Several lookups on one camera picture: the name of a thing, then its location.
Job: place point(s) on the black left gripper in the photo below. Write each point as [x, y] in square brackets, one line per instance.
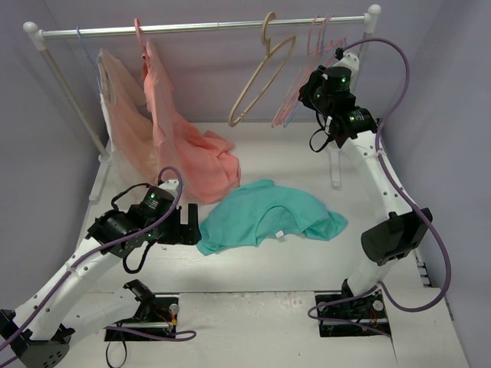
[183, 228]

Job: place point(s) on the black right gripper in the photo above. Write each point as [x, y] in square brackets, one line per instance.
[307, 93]

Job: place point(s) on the teal t shirt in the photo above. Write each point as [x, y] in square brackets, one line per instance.
[260, 210]

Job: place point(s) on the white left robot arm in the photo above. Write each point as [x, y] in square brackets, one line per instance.
[43, 330]

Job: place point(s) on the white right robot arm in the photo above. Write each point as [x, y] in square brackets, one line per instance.
[398, 229]

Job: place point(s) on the pink plastic hanger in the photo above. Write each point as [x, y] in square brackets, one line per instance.
[291, 96]

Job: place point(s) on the beige plastic hanger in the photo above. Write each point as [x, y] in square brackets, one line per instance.
[273, 62]

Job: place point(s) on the salmon pink t shirt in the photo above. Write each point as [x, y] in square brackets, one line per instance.
[209, 169]

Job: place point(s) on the pale peach t shirt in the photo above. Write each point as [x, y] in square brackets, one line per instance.
[130, 132]

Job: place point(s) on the pink hanger holding shirt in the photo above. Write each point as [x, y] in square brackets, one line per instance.
[139, 33]

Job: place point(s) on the blue hanger holding shirt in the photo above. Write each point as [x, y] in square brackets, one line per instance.
[93, 60]

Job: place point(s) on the white metal clothes rack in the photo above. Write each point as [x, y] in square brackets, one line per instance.
[40, 37]

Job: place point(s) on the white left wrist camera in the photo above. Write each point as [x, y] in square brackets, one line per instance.
[171, 186]

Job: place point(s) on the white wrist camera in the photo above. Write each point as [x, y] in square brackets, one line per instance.
[347, 59]
[171, 186]

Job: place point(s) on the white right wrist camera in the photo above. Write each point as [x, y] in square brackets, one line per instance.
[347, 59]

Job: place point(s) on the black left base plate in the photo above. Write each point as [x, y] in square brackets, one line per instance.
[161, 321]

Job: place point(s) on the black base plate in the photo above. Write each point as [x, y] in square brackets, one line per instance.
[161, 321]
[363, 317]

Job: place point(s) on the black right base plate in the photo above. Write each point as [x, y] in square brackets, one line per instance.
[363, 317]

